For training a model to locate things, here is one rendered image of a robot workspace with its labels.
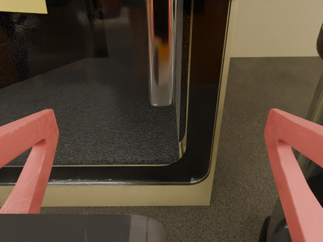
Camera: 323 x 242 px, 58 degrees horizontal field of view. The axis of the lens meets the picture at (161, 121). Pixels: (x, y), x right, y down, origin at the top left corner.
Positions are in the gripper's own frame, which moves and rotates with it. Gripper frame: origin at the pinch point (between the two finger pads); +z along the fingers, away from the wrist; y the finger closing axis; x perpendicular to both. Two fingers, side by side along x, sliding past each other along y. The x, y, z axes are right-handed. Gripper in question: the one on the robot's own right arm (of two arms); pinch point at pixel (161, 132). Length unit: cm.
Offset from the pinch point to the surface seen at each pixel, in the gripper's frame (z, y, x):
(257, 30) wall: 54, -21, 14
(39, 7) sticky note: 10.0, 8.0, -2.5
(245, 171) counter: 16.9, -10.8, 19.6
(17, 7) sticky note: 10.0, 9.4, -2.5
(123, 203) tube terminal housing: 11.6, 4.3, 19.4
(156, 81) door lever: 5.0, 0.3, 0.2
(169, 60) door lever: 5.0, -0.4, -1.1
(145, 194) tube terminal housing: 11.6, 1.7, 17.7
